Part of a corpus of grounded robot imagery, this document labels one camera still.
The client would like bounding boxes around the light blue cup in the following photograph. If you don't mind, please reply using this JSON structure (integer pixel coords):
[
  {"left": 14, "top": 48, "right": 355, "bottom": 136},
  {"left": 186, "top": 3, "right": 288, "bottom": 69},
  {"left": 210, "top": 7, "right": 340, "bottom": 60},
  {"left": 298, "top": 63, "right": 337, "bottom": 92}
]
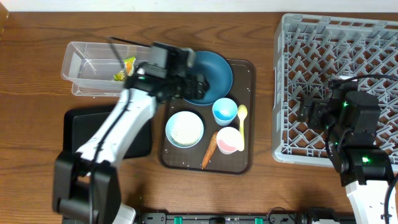
[{"left": 212, "top": 98, "right": 238, "bottom": 126}]

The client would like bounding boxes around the yellow green snack wrapper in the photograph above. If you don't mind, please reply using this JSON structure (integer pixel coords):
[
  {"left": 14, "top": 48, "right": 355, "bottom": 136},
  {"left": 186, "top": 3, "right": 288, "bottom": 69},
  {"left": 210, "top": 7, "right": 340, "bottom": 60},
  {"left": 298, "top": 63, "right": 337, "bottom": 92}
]
[{"left": 113, "top": 57, "right": 136, "bottom": 82}]

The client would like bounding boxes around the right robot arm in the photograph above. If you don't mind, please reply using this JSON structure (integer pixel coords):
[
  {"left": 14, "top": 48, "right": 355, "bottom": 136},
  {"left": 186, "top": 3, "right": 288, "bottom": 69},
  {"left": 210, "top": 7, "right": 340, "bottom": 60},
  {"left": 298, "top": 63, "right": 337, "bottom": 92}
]
[{"left": 297, "top": 90, "right": 397, "bottom": 223}]

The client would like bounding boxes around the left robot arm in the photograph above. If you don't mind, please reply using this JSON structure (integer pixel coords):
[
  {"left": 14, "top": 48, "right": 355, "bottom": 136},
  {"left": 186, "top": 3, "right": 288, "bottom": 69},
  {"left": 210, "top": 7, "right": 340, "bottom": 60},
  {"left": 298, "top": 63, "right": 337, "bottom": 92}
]
[{"left": 52, "top": 62, "right": 210, "bottom": 223}]

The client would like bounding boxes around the grey dishwasher rack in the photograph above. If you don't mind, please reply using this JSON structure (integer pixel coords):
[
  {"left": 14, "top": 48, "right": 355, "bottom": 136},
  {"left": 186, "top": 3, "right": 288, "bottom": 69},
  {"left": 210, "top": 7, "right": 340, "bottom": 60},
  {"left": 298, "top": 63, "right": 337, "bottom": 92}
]
[{"left": 272, "top": 14, "right": 397, "bottom": 167}]

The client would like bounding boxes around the clear plastic waste bin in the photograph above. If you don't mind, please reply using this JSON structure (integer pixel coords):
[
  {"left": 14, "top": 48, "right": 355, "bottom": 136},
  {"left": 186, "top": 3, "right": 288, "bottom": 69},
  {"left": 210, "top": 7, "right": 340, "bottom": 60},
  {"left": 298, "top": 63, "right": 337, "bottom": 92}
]
[{"left": 62, "top": 42, "right": 152, "bottom": 97}]

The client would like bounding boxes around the dark blue plate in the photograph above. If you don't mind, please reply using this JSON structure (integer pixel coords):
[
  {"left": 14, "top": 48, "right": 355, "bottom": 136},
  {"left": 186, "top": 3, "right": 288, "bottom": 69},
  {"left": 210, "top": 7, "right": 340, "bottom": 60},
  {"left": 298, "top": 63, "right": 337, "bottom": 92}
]
[{"left": 185, "top": 51, "right": 233, "bottom": 105}]

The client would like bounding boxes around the light blue rice bowl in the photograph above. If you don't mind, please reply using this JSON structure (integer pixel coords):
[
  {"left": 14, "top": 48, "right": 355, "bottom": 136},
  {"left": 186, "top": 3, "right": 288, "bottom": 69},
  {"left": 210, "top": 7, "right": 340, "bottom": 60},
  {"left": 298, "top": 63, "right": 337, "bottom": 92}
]
[{"left": 165, "top": 111, "right": 204, "bottom": 148}]

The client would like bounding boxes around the brown serving tray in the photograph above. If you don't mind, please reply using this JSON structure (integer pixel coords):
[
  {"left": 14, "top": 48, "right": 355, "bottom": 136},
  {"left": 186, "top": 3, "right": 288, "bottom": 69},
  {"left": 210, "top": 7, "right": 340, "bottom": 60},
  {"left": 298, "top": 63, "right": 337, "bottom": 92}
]
[{"left": 158, "top": 59, "right": 256, "bottom": 175}]

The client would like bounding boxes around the yellow plastic spoon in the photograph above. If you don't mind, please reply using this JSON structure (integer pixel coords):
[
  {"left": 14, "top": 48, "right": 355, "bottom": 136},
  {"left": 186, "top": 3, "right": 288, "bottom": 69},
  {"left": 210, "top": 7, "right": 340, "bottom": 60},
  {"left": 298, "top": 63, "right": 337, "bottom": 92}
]
[{"left": 237, "top": 105, "right": 248, "bottom": 151}]

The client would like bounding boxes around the orange carrot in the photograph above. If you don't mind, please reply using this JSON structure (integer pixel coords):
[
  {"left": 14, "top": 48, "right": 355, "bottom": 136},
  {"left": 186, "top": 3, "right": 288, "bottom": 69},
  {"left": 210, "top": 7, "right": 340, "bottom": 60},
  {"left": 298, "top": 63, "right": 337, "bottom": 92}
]
[{"left": 201, "top": 131, "right": 218, "bottom": 170}]

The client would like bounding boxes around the pink white cup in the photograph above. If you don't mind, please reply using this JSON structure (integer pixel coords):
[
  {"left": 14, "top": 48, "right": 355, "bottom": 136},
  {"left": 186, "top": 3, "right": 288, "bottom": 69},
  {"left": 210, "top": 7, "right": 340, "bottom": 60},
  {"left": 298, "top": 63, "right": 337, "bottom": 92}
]
[{"left": 216, "top": 127, "right": 244, "bottom": 155}]

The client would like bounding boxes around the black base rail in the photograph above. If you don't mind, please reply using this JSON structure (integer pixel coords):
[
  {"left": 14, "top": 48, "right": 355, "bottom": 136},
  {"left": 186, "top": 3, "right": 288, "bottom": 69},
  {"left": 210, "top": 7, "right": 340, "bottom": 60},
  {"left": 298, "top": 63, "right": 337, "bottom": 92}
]
[{"left": 61, "top": 207, "right": 355, "bottom": 224}]

